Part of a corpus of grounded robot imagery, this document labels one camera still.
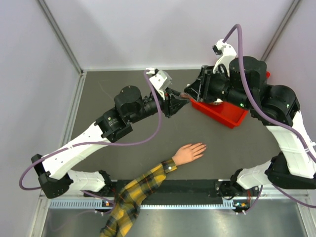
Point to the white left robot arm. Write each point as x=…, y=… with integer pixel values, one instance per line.
x=55, y=173

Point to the yellow plaid sleeve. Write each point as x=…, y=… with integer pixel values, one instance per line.
x=130, y=198

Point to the pink nail polish bottle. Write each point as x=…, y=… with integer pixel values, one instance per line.
x=185, y=95

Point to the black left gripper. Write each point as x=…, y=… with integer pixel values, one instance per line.
x=172, y=105

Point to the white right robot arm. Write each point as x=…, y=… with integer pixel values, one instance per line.
x=277, y=108

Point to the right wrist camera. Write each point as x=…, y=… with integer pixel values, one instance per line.
x=225, y=53

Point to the red plastic bin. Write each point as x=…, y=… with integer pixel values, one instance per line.
x=232, y=104

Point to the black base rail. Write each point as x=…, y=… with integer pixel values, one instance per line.
x=183, y=192

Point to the mannequin hand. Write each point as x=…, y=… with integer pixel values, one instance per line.
x=188, y=153

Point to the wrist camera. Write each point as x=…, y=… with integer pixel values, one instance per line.
x=160, y=80
x=225, y=53

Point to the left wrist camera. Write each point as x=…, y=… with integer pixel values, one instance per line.
x=160, y=80

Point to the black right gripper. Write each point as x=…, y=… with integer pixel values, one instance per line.
x=199, y=89

